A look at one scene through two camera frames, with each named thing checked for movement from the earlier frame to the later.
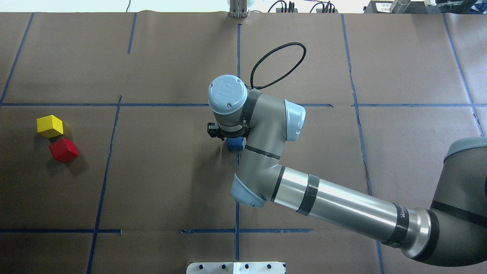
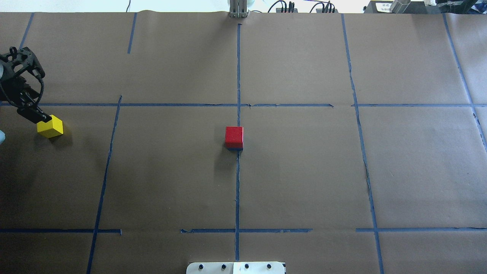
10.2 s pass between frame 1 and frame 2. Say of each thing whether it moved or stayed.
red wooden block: moved
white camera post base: stayed
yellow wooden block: stayed
